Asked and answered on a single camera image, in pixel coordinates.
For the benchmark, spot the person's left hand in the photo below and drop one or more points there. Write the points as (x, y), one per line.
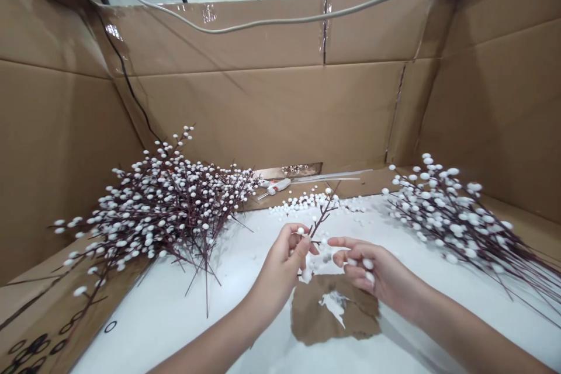
(280, 264)

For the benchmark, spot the brown twig with white berries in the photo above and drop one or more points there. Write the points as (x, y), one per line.
(322, 216)

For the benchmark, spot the torn brown cardboard piece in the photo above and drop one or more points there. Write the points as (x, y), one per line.
(315, 321)

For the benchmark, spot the small pile of berry branches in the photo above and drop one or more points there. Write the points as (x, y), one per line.
(447, 216)

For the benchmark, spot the cluster of brown-capped beads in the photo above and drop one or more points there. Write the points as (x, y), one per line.
(296, 169)

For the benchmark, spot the white hot glue gun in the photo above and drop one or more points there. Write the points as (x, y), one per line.
(278, 185)

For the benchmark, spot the scattered loose white foam balls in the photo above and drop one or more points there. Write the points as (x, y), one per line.
(289, 206)

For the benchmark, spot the clear glue sticks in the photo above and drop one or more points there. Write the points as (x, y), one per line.
(324, 177)

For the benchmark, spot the large cardboard box enclosure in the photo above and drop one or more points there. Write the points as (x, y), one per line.
(263, 106)

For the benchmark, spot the person's right hand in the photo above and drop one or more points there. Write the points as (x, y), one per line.
(388, 279)

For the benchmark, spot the big pile of berry branches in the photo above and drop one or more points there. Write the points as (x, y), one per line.
(175, 198)

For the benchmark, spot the pile of black rubber rings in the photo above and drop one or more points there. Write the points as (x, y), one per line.
(30, 345)

